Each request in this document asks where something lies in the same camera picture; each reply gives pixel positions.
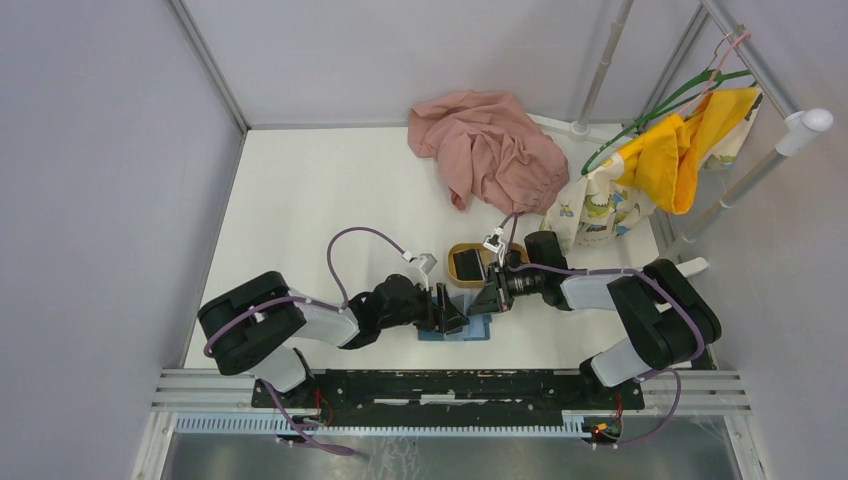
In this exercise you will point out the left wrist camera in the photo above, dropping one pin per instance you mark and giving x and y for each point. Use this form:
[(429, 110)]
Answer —
[(423, 262)]

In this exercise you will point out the yellow oval card tray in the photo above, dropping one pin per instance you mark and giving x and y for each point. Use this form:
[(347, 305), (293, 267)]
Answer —
[(487, 258)]

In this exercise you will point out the green clothes hanger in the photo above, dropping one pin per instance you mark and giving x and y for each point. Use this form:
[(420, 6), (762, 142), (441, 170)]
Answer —
[(672, 102)]

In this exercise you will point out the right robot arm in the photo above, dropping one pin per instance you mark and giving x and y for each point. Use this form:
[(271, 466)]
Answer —
[(665, 319)]

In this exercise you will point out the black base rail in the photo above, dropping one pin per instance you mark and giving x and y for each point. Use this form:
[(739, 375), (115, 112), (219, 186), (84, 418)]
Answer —
[(458, 398)]

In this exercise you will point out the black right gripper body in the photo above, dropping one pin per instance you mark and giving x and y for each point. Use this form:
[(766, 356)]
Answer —
[(499, 275)]

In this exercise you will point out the blue card holder wallet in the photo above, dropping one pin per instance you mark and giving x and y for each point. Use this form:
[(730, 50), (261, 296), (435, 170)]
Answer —
[(476, 327)]

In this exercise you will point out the pink crumpled cloth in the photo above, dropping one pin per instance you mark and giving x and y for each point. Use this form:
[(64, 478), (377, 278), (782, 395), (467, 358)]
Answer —
[(486, 146)]

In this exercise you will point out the pink clothes hanger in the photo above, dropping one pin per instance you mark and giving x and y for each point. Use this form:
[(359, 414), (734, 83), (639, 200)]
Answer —
[(732, 44)]

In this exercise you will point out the yellow garment on hanger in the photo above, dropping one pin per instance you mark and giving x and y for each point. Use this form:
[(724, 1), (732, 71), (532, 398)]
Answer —
[(664, 162)]

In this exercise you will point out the white clothes rack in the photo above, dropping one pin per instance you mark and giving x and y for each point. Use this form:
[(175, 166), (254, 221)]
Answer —
[(802, 126)]

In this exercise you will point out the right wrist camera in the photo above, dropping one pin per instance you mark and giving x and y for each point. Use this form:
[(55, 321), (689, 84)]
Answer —
[(494, 242)]

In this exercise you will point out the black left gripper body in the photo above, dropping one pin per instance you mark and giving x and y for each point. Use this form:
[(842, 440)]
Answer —
[(436, 316)]

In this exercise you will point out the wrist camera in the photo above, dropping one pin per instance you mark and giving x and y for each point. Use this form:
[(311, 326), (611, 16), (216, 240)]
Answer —
[(423, 262), (494, 242)]

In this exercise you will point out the dinosaur print cloth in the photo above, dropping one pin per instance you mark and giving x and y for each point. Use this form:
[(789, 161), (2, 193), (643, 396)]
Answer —
[(596, 209)]

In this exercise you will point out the dark grey credit card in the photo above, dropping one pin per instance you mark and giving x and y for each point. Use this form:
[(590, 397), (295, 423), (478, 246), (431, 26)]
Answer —
[(468, 265)]

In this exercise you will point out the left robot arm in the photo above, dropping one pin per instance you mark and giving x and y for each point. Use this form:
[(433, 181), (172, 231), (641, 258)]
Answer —
[(251, 322)]

